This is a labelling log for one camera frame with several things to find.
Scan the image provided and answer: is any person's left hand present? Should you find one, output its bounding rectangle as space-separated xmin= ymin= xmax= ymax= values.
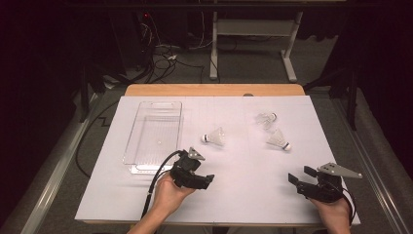
xmin=150 ymin=171 xmax=197 ymax=219

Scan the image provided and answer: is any black metal stand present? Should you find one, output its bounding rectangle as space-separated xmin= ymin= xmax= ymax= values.
xmin=78 ymin=61 xmax=108 ymax=124
xmin=303 ymin=64 xmax=358 ymax=132

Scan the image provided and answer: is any right hand-held gripper black cable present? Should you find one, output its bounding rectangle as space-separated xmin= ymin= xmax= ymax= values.
xmin=339 ymin=186 xmax=357 ymax=227

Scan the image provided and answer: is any tangle of floor cables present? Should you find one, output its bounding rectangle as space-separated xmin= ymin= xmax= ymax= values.
xmin=130 ymin=13 xmax=212 ymax=85

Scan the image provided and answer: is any hand-held gripper black cable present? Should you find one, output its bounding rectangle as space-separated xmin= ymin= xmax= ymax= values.
xmin=339 ymin=186 xmax=357 ymax=227
xmin=140 ymin=149 xmax=183 ymax=219

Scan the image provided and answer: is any aluminium floor rail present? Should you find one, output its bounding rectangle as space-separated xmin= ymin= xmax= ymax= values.
xmin=0 ymin=92 xmax=100 ymax=234
xmin=330 ymin=97 xmax=413 ymax=234

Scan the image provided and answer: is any black computer tower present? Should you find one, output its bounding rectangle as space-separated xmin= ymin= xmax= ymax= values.
xmin=108 ymin=11 xmax=155 ymax=72

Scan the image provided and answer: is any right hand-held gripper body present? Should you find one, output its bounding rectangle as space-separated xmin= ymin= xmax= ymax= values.
xmin=297 ymin=162 xmax=363 ymax=203

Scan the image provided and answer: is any black floor cable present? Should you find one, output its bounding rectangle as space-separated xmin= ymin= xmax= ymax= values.
xmin=75 ymin=99 xmax=121 ymax=179

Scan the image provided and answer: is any clear plastic container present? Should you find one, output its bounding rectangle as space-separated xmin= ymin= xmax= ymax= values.
xmin=122 ymin=100 xmax=184 ymax=176

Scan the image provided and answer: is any person's right hand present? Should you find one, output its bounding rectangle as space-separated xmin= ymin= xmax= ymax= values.
xmin=310 ymin=197 xmax=354 ymax=234

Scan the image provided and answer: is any left hand-held gripper black cable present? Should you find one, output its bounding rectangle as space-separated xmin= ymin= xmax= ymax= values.
xmin=140 ymin=149 xmax=183 ymax=219

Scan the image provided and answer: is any white shuttlecock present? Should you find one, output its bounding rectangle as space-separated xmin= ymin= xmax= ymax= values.
xmin=200 ymin=126 xmax=226 ymax=147
xmin=266 ymin=128 xmax=292 ymax=152
xmin=254 ymin=111 xmax=279 ymax=131

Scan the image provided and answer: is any white metal desk frame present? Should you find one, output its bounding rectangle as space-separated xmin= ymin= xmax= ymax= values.
xmin=208 ymin=11 xmax=305 ymax=83

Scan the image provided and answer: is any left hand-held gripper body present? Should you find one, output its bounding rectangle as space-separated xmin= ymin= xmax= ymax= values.
xmin=170 ymin=146 xmax=207 ymax=188

